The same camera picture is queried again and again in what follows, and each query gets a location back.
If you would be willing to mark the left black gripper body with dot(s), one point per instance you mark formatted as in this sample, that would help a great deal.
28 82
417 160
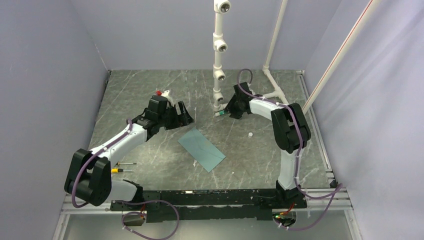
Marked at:
172 119

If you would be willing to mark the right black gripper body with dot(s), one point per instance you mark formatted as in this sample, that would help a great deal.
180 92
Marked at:
236 111

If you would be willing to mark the green white glue stick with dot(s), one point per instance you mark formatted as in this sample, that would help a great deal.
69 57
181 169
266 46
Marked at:
220 113

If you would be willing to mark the teal paper envelope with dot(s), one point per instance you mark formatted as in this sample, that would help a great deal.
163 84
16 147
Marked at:
201 149

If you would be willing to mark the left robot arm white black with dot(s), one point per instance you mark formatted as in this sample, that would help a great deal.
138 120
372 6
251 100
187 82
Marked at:
89 178

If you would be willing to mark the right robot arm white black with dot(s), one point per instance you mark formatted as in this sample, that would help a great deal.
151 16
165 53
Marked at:
290 130

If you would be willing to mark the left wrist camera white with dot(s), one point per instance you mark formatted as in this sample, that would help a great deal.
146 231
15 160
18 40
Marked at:
166 94

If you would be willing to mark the white pvc pipe frame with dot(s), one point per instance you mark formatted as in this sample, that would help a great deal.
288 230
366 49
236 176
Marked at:
309 37

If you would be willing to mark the yellow handled screwdriver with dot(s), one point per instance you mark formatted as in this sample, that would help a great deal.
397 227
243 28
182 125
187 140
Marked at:
121 170

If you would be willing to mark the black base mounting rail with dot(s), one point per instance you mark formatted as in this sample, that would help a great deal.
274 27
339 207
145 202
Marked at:
219 204

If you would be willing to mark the aluminium frame rail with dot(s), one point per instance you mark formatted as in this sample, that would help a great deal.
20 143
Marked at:
323 200

